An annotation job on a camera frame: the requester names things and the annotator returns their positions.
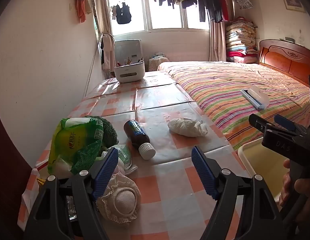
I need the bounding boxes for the person's right hand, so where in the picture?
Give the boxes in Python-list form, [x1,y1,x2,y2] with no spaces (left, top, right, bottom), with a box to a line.
[279,159,310,206]

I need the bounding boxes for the small plastic wrapper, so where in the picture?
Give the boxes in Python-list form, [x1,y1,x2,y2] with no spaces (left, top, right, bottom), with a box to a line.
[101,144,138,175]

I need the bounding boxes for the green plastic bag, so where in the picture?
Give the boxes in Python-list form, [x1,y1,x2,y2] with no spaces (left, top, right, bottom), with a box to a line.
[48,117,104,179]

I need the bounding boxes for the green plush toy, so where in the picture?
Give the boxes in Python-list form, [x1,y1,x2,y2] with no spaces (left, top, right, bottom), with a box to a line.
[87,116,119,153]

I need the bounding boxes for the cream plastic bin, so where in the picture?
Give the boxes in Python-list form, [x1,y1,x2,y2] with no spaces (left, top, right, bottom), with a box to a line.
[237,139,291,203]

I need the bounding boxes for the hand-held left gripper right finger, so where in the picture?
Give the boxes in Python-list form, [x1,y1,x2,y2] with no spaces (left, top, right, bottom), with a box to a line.
[191,146,287,240]

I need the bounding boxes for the beige curtain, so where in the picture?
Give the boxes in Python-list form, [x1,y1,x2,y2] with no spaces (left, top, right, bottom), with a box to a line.
[93,0,115,72]
[209,20,227,62]

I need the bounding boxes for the bunch of pens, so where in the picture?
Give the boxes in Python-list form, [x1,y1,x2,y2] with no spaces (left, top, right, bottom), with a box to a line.
[116,56,144,67]

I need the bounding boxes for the window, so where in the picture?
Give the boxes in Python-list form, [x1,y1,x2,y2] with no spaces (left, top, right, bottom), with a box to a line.
[106,0,210,37]

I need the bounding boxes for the stool with floral cover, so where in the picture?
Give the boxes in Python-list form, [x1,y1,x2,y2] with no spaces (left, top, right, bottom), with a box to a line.
[148,52,170,72]

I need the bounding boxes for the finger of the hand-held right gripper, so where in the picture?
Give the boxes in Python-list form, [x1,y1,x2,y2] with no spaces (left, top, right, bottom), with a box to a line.
[274,114,308,136]
[249,114,276,133]

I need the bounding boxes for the white plastic bag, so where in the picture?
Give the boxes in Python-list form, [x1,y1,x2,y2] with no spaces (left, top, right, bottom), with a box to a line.
[167,117,208,137]

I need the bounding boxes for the blue and white lint brush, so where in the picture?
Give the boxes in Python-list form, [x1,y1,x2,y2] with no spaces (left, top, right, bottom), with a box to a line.
[240,85,270,110]

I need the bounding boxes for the orange hanging cloth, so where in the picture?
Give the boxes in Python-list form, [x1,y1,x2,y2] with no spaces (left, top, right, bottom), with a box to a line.
[74,0,92,23]

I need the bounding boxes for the brown bottle with white cap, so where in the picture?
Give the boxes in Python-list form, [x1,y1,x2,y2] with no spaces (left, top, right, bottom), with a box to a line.
[123,119,157,160]

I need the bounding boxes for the white standing air conditioner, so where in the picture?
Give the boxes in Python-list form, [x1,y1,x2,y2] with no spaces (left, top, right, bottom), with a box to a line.
[114,39,143,65]

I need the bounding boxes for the beige lace-trimmed round cushion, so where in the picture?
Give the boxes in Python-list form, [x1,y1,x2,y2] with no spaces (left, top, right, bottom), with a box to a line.
[96,172,141,227]

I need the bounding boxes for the white desk organizer box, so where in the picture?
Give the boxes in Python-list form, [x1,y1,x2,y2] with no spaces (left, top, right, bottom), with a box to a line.
[114,60,146,83]

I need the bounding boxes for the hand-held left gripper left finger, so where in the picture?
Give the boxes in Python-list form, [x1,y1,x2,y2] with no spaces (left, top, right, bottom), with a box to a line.
[23,147,119,240]

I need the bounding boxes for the white hanging bag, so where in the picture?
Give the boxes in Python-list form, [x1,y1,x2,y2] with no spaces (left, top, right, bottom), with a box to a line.
[101,33,116,72]

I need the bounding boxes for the orange checkered tablecloth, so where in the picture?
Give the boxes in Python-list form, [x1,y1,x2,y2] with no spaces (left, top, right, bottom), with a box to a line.
[17,70,248,240]

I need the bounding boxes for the stack of folded quilts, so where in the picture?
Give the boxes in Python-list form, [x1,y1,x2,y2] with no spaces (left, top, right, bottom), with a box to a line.
[225,17,259,64]

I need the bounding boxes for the bed with striped sheet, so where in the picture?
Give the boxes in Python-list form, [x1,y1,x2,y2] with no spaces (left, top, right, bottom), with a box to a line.
[157,61,310,153]

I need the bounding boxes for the black hanging vest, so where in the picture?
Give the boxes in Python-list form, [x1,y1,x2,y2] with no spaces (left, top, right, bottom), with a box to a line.
[112,2,132,25]

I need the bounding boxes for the wooden headboard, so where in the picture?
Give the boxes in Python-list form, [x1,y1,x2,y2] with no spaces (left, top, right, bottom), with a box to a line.
[259,39,310,88]

